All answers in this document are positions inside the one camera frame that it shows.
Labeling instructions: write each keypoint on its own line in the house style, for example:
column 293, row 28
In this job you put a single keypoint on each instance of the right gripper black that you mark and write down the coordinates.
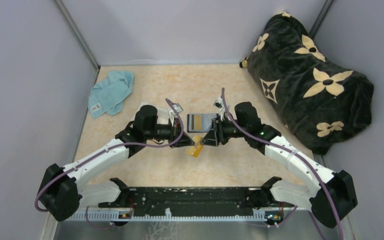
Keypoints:
column 215, row 137

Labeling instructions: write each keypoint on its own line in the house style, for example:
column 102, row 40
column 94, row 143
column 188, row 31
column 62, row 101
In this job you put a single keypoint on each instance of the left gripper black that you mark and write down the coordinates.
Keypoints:
column 174, row 130

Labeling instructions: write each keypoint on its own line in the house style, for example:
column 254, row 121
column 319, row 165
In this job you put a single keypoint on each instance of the gold VIP card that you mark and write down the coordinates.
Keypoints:
column 196, row 149

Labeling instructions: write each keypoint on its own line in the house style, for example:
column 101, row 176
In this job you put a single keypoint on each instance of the navy blue card holder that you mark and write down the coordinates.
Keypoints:
column 207, row 119

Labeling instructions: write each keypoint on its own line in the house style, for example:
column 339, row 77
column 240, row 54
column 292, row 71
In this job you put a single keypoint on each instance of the gold credit card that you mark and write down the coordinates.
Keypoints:
column 196, row 122

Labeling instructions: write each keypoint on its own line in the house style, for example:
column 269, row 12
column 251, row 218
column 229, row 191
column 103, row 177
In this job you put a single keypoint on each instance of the white plastic card tray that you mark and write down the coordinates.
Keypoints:
column 163, row 116

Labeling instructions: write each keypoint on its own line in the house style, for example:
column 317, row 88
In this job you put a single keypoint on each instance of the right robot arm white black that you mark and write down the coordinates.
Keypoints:
column 328, row 195

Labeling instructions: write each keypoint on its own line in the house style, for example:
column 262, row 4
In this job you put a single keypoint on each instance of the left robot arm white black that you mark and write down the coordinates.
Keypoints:
column 65, row 189

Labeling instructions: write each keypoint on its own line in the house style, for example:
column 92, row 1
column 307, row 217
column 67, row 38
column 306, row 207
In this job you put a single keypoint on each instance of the light blue towel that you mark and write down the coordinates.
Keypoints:
column 108, row 95

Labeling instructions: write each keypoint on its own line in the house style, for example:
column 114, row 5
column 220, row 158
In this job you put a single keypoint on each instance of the black floral blanket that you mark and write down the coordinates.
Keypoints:
column 320, row 102

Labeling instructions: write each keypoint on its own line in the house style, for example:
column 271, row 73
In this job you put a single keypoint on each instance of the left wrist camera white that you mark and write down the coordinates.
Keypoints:
column 173, row 111

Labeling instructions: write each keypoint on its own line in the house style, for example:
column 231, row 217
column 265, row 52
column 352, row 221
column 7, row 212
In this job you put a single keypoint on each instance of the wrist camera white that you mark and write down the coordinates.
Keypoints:
column 173, row 111
column 219, row 104

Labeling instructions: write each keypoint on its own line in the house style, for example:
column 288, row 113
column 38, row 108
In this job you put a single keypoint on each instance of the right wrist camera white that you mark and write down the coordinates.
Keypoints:
column 219, row 104

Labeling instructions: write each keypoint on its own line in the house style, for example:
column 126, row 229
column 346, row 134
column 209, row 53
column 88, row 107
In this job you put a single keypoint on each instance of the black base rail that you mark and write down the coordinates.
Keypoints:
column 193, row 201

